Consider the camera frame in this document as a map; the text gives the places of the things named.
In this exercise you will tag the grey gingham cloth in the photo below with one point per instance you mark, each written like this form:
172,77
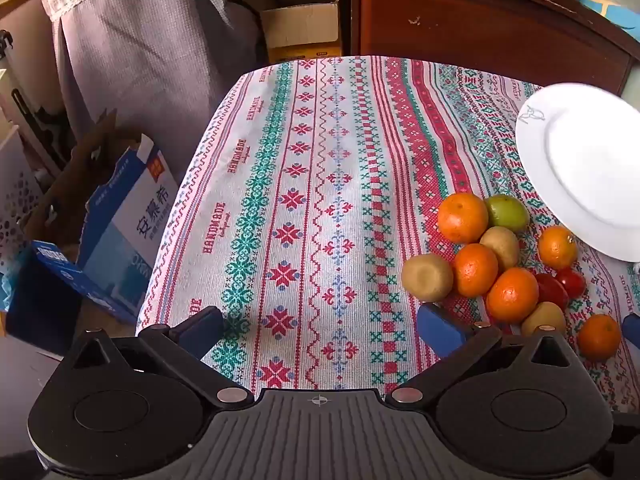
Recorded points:
145,70

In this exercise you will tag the brown wooden cabinet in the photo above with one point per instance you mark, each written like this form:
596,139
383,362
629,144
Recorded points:
475,25

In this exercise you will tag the orange mandarin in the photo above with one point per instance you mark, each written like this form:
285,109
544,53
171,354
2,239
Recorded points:
598,337
476,270
462,217
512,294
557,247

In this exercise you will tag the white plate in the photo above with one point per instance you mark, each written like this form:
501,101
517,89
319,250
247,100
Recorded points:
590,160

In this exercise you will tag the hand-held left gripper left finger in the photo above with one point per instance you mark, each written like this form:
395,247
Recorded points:
202,329

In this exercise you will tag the blue white carton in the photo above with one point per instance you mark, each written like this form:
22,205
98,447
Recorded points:
125,230

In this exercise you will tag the brown kiwi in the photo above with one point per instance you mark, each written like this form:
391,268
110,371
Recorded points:
501,246
543,319
427,277

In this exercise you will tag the patterned red green tablecloth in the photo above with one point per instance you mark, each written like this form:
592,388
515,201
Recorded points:
310,185

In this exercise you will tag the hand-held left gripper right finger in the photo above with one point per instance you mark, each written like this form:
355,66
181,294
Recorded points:
436,325

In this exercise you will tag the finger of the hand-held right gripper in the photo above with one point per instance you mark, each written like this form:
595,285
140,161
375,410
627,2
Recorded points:
632,329

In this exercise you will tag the green round fruit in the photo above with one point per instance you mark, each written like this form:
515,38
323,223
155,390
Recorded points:
509,211

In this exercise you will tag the black metal frame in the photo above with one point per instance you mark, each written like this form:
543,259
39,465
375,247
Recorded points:
27,107

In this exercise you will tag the red cherry tomato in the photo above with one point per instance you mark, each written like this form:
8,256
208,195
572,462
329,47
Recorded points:
551,291
572,281

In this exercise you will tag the white perforated basket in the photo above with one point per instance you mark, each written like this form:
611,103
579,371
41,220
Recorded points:
15,195

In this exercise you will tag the brown cardboard box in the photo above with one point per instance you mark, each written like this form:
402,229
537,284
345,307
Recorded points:
95,155

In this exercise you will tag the open cardboard box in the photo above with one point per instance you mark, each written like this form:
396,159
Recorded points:
300,27

